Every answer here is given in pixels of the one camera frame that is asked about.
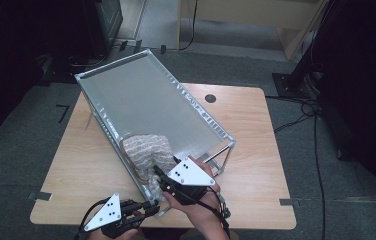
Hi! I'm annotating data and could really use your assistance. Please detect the black floor cables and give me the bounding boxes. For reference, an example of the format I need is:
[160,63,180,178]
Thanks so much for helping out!
[265,94,327,240]

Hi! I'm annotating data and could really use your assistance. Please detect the dark cabinet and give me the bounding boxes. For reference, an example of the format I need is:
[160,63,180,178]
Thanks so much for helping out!
[81,0,124,58]

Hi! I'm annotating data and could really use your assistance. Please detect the hand-held gripper cable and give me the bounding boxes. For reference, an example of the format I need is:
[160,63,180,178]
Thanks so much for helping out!
[75,197,111,240]
[189,185,232,239]

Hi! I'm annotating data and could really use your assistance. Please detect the person's left hand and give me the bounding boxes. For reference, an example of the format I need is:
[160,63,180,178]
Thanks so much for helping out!
[89,227,141,240]

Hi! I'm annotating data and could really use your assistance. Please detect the silver metal shelf rack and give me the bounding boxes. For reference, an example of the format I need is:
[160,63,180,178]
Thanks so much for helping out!
[74,48,237,218]

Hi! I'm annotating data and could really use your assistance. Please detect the person's right hand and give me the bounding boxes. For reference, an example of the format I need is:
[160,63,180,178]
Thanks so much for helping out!
[162,155,222,231]

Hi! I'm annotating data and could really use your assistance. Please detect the left hand-held gripper cable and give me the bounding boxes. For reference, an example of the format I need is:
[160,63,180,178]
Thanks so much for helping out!
[75,197,111,240]

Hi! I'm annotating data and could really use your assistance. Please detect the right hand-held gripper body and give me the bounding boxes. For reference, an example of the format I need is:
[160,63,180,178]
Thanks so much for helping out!
[157,156,216,206]

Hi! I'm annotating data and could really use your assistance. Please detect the black metal stand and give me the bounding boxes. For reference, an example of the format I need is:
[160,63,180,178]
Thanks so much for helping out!
[271,0,347,100]

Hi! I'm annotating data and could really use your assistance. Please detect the black hanging cable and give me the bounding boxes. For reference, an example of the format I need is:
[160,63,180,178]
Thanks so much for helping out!
[178,0,199,52]

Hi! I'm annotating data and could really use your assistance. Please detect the light wooden furniture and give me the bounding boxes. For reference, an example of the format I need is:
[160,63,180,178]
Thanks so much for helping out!
[177,0,328,62]

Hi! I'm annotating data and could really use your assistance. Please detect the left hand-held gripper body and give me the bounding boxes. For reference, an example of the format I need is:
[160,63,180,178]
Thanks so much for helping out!
[83,193,144,240]

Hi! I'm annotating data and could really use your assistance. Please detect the right hand-held gripper cable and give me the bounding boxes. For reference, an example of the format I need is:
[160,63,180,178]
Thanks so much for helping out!
[189,185,232,239]

